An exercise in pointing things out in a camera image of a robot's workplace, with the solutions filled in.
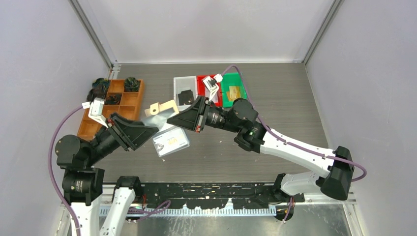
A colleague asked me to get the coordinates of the aluminium rail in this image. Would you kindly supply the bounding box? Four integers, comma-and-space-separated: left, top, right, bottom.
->
61, 182, 357, 217

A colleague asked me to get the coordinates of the dark fabric bundle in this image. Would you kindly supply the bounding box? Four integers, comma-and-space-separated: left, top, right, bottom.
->
92, 78, 110, 93
105, 93, 122, 105
123, 77, 141, 92
87, 88, 107, 102

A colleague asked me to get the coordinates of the green plastic bin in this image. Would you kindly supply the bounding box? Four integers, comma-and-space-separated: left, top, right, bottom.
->
221, 72, 247, 108

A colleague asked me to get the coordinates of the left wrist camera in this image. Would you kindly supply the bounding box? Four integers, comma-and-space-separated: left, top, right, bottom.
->
88, 98, 108, 128

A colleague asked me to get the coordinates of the red plastic bin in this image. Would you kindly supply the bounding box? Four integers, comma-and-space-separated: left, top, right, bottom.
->
197, 75, 223, 107

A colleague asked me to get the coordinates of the orange wooden compartment tray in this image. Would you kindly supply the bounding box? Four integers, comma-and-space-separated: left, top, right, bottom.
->
77, 79, 145, 141

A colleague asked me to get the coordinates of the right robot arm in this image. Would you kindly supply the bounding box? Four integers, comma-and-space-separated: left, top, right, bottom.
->
167, 96, 354, 202

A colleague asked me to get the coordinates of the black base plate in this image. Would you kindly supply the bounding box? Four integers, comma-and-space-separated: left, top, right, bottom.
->
128, 182, 305, 220

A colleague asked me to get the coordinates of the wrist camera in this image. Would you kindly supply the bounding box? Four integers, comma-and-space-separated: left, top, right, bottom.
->
202, 74, 223, 101
88, 98, 108, 128

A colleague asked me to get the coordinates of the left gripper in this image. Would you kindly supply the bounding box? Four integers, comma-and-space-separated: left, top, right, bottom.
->
86, 110, 159, 164

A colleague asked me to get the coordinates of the white plastic bin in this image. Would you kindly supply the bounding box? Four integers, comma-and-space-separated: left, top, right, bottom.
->
173, 76, 198, 111

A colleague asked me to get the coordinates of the beige card holder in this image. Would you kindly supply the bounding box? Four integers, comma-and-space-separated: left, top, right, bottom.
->
144, 100, 179, 117

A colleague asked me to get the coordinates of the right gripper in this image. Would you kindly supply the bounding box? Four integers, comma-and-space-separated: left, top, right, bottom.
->
167, 95, 241, 133

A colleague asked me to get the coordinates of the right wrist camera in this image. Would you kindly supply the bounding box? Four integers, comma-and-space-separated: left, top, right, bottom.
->
202, 74, 223, 101

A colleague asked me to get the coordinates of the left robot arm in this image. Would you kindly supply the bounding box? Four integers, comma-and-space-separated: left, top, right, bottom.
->
55, 113, 159, 236

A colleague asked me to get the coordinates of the gold card in green bin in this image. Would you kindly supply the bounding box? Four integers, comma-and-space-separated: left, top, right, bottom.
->
226, 86, 241, 102

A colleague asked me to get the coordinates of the clear card sleeve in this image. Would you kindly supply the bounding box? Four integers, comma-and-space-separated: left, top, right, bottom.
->
142, 109, 190, 157

